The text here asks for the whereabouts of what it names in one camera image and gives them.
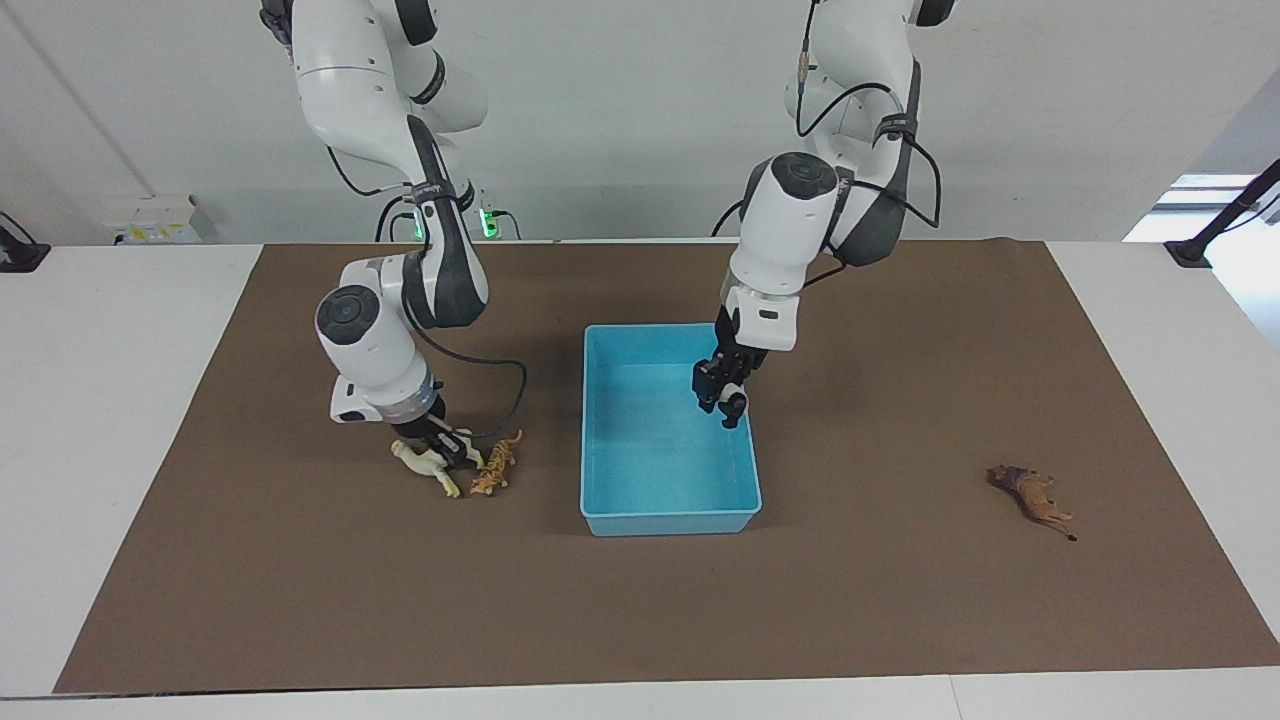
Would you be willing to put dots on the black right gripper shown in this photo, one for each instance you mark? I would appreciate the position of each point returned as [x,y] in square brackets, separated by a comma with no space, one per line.
[428,430]

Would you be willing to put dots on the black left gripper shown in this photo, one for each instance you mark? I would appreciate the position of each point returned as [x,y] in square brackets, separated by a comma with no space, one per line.
[735,360]

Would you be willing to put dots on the black and white panda toy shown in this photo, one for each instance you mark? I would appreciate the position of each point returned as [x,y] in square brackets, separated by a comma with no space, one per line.
[736,403]

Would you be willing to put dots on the orange striped tiger toy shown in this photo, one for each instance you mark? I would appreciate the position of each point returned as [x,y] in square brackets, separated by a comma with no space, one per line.
[495,468]

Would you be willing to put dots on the cream llama toy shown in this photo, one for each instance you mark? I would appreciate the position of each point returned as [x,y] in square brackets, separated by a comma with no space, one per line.
[425,465]

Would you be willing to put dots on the brown lion toy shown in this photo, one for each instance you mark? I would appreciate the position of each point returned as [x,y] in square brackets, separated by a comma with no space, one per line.
[1035,495]

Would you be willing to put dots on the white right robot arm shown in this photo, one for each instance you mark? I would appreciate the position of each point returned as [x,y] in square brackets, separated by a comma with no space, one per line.
[370,100]

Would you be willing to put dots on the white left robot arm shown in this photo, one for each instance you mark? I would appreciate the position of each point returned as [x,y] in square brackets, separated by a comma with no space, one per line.
[790,220]

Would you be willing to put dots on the light blue storage box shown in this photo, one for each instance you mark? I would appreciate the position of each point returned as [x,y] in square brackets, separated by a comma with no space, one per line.
[655,460]

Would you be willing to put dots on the brown paper table mat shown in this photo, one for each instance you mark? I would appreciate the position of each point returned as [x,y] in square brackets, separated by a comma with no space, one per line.
[640,600]

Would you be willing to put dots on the black table clamp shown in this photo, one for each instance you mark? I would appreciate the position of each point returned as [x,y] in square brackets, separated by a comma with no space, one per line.
[20,255]

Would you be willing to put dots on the white wall socket box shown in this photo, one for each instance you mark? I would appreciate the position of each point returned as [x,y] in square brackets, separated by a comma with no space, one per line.
[160,220]

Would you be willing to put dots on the black camera stand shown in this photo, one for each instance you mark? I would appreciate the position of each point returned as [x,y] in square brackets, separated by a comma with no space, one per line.
[1220,220]

